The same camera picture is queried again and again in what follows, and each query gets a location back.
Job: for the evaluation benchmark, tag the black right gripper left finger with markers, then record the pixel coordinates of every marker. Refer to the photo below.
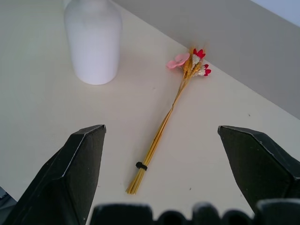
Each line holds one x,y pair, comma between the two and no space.
65,178

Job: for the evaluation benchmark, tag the white ceramic vase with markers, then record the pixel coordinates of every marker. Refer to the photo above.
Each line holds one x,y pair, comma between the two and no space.
93,44

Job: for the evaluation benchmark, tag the dried flower bouquet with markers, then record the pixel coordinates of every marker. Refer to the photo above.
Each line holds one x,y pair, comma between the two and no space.
161,131

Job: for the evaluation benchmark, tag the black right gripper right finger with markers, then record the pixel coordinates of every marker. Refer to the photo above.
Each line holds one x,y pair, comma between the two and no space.
257,168

